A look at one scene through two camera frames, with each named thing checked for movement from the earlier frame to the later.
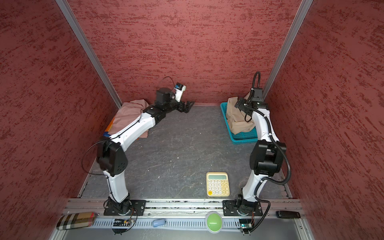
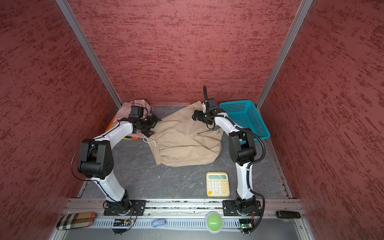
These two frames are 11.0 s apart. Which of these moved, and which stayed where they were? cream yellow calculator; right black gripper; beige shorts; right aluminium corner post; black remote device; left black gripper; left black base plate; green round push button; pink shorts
Moved: right black gripper; left black gripper; beige shorts
Stayed: right aluminium corner post; pink shorts; cream yellow calculator; green round push button; left black base plate; black remote device
